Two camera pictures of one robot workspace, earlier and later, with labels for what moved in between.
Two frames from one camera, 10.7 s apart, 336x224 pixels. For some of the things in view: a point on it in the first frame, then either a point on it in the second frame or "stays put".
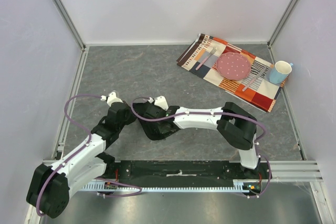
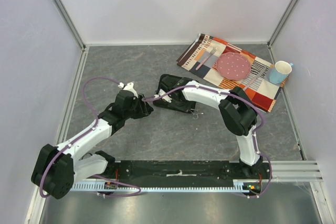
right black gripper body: (148, 112) → (166, 94)
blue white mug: (282, 69) stays put
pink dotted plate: (233, 65) stays put
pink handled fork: (212, 51) stays put
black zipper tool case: (158, 130) → (168, 82)
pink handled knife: (254, 79) stays put
